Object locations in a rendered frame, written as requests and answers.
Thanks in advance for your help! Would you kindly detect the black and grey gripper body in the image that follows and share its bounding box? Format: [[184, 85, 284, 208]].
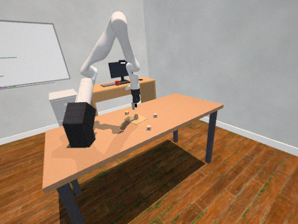
[[125, 83, 140, 103]]

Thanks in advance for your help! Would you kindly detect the tan flat mat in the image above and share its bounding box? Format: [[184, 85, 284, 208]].
[[126, 115, 148, 125]]

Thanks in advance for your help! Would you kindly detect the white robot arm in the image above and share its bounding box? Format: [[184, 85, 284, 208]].
[[75, 12, 140, 104]]

